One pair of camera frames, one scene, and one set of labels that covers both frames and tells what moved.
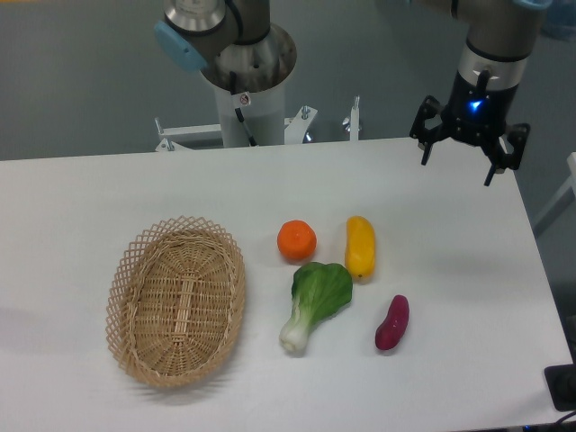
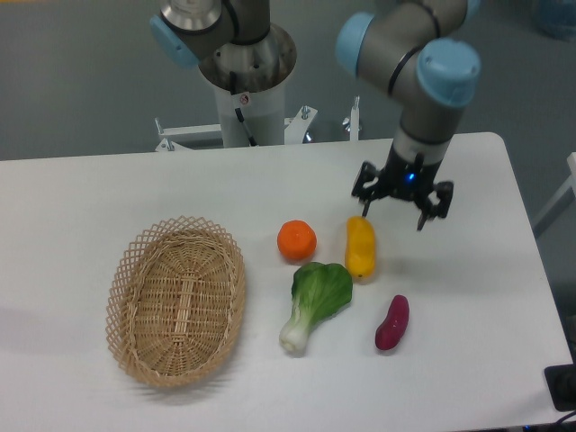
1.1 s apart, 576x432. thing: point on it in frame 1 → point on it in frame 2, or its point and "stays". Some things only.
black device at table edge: [562, 383] stays
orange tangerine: [296, 240] stays
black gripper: [477, 113] → [405, 180]
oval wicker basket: [175, 296] stays
